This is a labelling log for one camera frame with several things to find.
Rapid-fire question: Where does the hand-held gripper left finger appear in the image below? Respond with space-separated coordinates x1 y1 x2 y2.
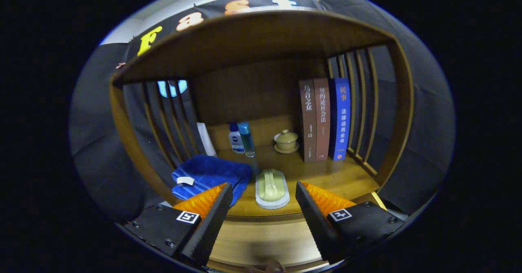
122 182 234 267

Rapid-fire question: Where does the white card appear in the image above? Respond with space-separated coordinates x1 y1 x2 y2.
197 122 217 156

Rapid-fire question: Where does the blue towel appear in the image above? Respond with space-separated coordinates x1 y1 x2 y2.
171 155 253 207

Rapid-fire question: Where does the wooden cabinet with slatted shelf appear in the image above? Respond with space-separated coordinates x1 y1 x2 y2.
108 10 415 273

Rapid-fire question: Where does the light green scrub brush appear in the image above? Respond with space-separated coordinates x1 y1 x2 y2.
255 168 290 209

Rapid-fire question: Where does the teal bottle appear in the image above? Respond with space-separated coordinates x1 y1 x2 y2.
237 122 256 158

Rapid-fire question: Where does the reddish brown book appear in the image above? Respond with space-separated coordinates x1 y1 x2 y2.
313 78 331 161

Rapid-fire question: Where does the white bottle with blue cap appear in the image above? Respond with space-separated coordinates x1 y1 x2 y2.
228 122 245 154

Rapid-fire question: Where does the wooden countertop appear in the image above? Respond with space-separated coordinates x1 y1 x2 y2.
170 144 382 218

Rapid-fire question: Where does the black backdrop cloth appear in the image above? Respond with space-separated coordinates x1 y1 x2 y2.
69 0 456 225

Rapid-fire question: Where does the beige lidded teacup with saucer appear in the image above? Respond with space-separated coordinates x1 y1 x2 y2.
274 129 299 154

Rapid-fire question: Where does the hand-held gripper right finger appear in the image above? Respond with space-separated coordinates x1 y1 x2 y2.
295 181 408 264

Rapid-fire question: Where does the dark brown book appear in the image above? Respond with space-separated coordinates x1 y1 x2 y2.
299 79 318 163

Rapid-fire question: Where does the blue book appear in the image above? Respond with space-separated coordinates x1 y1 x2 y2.
329 77 351 161

